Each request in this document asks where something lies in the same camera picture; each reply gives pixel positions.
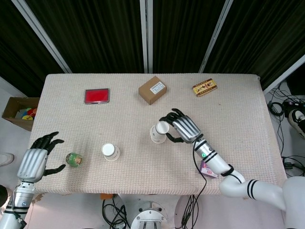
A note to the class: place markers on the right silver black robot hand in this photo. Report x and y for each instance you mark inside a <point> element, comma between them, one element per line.
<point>186,127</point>

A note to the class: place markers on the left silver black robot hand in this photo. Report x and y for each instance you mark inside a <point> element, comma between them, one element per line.
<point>32,164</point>

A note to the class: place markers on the white paper cup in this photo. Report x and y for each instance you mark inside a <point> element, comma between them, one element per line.
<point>162,128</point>
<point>110,152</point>
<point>157,138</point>

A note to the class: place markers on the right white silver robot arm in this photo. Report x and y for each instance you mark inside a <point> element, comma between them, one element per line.
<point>228,171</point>

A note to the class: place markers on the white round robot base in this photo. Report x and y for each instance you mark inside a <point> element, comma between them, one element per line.
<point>149,217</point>

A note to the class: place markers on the white shoe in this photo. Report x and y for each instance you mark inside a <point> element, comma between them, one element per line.
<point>6,159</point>

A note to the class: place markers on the green printed can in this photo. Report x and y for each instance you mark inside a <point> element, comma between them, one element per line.
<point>74,160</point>

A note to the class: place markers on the yellow patterned flat box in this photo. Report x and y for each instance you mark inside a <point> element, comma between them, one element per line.
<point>205,87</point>

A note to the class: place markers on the brown cardboard box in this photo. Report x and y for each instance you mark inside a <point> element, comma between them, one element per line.
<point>152,90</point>

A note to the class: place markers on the purple small carton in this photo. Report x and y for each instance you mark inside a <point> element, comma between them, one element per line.
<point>209,173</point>

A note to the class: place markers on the open cardboard box with toys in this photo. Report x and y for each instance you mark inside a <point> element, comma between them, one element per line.
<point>20,112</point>

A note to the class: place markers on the beige woven tablecloth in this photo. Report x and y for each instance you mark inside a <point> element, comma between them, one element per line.
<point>133,114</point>

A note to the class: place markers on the red flat case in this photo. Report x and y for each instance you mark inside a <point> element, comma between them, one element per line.
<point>97,96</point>

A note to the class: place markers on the black and white sneaker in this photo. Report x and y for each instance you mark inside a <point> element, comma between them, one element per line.
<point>296,120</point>

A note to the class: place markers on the dark green curtain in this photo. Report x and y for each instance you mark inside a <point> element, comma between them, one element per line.
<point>100,33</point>

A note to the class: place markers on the grey aluminium frame post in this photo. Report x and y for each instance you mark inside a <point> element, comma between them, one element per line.
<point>145,35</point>
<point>215,35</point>
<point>41,35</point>
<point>283,74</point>

